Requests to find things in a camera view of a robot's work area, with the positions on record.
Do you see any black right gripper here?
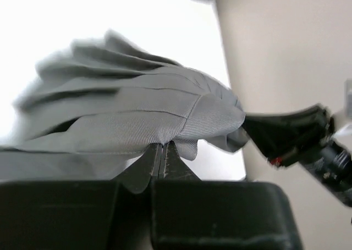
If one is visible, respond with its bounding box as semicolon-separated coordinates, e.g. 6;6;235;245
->
242;104;351;206

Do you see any grey pleated skirt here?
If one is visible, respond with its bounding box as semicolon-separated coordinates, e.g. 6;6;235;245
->
1;32;248;180

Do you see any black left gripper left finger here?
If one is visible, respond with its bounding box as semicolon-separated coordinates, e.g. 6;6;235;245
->
1;145;162;249

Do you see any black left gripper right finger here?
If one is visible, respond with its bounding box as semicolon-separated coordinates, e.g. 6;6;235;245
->
151;143;303;249

